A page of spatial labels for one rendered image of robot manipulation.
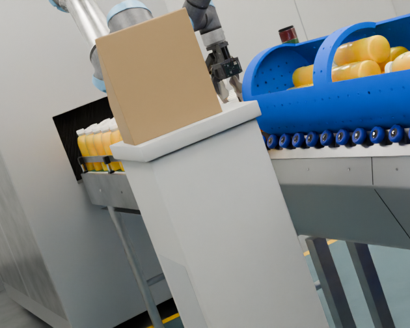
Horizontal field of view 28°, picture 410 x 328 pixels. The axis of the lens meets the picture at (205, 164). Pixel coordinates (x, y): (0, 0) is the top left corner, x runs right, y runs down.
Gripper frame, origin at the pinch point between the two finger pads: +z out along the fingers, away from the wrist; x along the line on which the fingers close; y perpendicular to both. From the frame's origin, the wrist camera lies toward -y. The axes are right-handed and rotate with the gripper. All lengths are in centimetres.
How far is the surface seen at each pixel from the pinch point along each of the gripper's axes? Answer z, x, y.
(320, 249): 51, -2, 27
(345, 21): 9, 325, -373
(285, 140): 13.2, -5.5, 34.7
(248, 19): -22, 236, -382
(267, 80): -4.5, 1.4, 24.1
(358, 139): 14, -6, 72
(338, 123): 9, -6, 65
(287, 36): -12.9, 39.4, -17.6
